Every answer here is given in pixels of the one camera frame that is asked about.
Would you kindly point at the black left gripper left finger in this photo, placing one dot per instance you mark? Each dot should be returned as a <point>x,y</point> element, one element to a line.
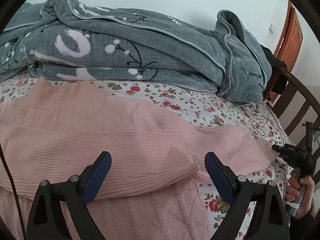
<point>46,219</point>

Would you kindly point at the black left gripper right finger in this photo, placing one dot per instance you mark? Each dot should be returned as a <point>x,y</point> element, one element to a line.
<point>269,219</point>

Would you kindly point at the pink knit sweater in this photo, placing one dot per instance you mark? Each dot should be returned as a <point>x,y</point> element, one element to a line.
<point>152,190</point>

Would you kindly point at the right hand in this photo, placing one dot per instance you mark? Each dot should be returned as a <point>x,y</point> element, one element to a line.
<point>292,192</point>

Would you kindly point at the black garment on bedframe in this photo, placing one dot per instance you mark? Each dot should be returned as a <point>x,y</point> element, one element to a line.
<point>281,81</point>

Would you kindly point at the floral bed sheet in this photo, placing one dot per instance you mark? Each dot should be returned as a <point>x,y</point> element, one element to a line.
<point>203,110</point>

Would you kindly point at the brown wooden door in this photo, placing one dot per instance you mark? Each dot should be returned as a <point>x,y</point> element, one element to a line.
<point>290,42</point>

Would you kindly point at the grey floral quilt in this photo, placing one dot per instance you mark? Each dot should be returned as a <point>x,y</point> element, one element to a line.
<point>68,40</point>

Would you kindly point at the brown wooden bed frame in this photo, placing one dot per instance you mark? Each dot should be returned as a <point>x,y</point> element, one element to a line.
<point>297,104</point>

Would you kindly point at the white wall switch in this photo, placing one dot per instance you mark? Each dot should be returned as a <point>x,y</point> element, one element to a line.
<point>271,28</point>

